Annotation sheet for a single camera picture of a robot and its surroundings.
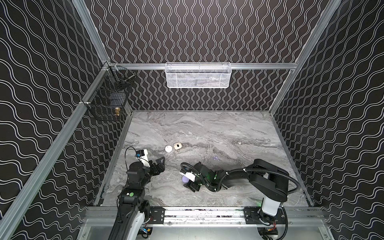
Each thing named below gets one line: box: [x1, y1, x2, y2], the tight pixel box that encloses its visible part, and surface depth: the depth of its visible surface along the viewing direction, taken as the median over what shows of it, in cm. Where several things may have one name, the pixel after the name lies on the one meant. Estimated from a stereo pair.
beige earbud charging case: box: [173, 142, 183, 150], surface depth 100 cm
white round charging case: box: [164, 145, 173, 153], surface depth 100 cm
